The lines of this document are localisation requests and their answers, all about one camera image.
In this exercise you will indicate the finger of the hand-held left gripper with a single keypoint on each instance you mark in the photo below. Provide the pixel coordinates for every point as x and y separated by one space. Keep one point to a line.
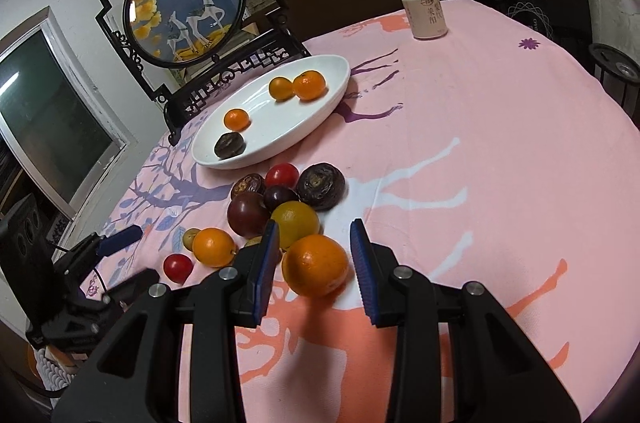
135 284
120 239

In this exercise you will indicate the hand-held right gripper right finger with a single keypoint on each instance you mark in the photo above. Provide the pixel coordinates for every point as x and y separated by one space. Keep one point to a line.
364 278

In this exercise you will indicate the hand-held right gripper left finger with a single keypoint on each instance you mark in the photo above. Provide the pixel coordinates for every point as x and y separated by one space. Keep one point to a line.
265 275

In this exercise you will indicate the pale longan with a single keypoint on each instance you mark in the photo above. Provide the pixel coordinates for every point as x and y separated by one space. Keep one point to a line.
251 243
190 238

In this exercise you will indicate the red cherry tomato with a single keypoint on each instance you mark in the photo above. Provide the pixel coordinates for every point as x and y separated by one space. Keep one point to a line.
178 267
281 175

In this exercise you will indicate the mandarin orange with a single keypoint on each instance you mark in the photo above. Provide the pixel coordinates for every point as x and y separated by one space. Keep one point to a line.
309 85
213 246
315 265
236 119

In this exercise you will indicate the large yellow tomato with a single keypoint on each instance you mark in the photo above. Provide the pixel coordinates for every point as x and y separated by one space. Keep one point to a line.
296 223

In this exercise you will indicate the dark red plum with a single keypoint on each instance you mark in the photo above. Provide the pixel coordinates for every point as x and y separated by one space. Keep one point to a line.
246 214

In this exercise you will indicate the small dark purple plum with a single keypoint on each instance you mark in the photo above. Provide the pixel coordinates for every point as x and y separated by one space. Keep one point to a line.
280 198

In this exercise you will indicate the brown date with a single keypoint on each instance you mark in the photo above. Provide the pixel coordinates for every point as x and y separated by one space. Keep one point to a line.
246 186

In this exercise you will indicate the dark water chestnut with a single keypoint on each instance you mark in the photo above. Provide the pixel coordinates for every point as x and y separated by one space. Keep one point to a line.
229 145
320 186

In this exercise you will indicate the white oval plate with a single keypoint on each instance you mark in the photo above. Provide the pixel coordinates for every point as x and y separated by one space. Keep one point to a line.
280 123

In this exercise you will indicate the white radiator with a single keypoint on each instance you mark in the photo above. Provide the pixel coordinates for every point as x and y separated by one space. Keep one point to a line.
52 370

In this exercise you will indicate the black speaker box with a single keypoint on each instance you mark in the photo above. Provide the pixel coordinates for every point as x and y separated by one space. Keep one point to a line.
25 253

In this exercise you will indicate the white framed window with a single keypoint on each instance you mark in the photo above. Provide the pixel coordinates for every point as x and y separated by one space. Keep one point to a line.
50 113

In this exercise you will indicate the small orange-yellow tomato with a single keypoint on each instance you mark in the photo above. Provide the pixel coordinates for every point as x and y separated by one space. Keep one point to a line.
280 87

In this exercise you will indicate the round deer table screen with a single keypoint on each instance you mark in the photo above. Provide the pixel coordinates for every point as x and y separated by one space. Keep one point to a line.
185 3

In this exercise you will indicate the small beige canister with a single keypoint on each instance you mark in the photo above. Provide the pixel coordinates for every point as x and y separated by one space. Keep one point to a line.
425 13

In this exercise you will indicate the dark wooden chair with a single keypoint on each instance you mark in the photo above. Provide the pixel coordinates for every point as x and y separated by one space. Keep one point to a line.
617 73

